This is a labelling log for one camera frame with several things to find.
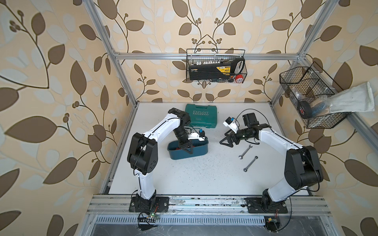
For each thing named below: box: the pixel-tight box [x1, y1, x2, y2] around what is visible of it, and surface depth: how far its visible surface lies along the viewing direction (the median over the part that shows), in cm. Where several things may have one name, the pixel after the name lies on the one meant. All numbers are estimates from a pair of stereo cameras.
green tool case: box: [185, 103, 218, 129], surface depth 110 cm
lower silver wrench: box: [243, 155, 259, 173], surface depth 89 cm
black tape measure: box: [297, 100, 313, 119], surface depth 66 cm
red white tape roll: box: [235, 74, 244, 84], surface depth 89 cm
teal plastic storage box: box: [166, 138, 209, 160], surface depth 81 cm
